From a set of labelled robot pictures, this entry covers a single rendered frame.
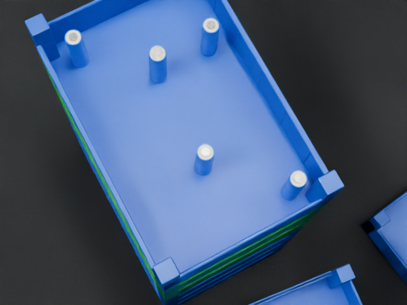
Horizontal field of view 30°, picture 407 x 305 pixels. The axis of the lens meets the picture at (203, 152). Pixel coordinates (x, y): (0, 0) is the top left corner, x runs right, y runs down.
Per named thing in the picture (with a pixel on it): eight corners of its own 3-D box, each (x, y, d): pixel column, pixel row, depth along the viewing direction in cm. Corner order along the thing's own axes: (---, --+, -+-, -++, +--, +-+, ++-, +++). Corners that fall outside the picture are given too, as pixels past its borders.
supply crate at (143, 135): (36, 51, 84) (22, 20, 77) (196, -25, 87) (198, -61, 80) (162, 292, 78) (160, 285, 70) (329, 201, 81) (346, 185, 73)
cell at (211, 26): (197, 45, 85) (198, 20, 78) (211, 38, 85) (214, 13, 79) (205, 59, 84) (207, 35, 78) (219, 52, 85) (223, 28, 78)
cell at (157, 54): (161, 42, 78) (162, 65, 84) (145, 49, 77) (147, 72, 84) (169, 57, 77) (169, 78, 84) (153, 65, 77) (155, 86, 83)
